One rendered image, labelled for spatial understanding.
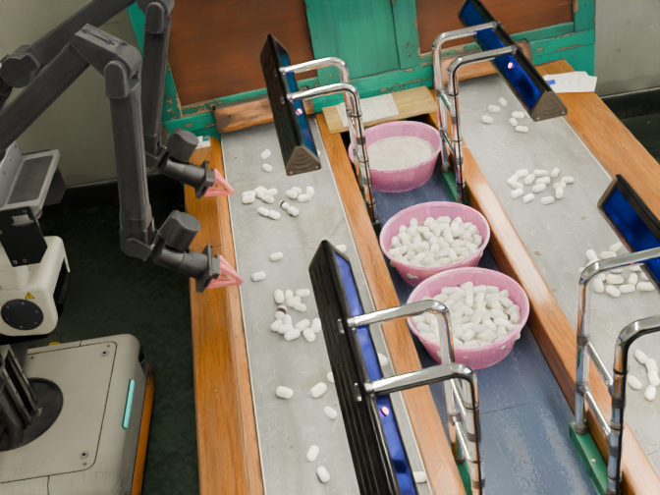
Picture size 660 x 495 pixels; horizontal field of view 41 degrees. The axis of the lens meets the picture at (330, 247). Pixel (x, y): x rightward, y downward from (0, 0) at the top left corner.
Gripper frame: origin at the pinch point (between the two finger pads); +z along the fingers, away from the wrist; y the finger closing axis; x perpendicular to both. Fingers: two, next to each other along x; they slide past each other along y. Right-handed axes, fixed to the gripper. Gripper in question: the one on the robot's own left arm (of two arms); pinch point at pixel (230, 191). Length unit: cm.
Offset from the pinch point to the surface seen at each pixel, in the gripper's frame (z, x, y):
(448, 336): 11, -41, -96
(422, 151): 47, -30, 12
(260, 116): 8.8, -8.1, 37.1
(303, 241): 16.9, -5.2, -19.1
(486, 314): 43, -29, -61
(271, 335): 8, 3, -52
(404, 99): 44, -34, 36
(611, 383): 34, -51, -107
